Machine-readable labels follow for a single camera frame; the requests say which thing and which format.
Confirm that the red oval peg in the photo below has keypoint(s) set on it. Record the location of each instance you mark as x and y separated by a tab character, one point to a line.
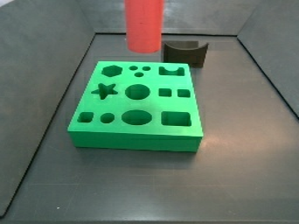
144	25

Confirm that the green shape sorter block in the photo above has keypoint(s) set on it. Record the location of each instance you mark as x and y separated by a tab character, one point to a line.
137	106

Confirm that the black curved holder block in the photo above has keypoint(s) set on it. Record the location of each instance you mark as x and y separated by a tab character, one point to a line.
188	52

